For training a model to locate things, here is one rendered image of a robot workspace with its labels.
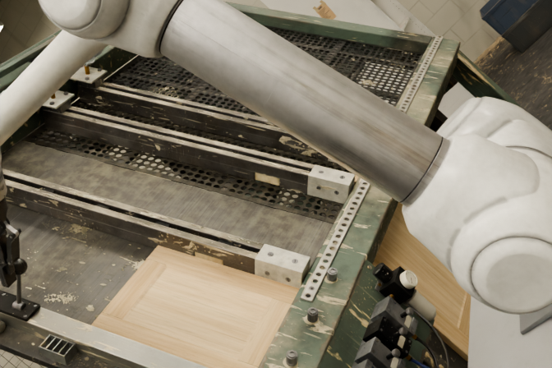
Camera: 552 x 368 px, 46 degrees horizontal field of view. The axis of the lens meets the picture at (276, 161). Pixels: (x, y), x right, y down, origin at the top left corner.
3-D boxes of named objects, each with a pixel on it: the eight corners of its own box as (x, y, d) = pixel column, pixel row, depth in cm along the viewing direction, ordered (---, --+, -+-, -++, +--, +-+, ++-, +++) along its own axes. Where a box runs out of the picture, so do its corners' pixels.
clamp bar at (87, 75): (363, 173, 204) (370, 106, 191) (51, 98, 241) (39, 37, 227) (372, 157, 212) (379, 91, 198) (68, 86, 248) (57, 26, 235)
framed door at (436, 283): (466, 361, 206) (471, 359, 205) (336, 248, 202) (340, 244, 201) (499, 200, 275) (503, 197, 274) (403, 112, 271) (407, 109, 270)
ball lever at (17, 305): (20, 316, 149) (19, 264, 144) (6, 311, 150) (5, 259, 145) (31, 309, 152) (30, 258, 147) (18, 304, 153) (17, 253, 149)
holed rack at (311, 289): (312, 302, 153) (312, 301, 152) (300, 299, 154) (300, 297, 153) (443, 38, 279) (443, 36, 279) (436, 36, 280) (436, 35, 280)
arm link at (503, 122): (592, 152, 105) (488, 63, 104) (612, 203, 89) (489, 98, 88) (516, 215, 112) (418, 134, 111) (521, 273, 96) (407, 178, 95)
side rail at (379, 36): (425, 66, 281) (429, 43, 274) (196, 25, 314) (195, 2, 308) (429, 59, 287) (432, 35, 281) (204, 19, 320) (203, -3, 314)
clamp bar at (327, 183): (345, 209, 190) (351, 139, 176) (16, 122, 226) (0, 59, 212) (355, 190, 197) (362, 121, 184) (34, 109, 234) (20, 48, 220)
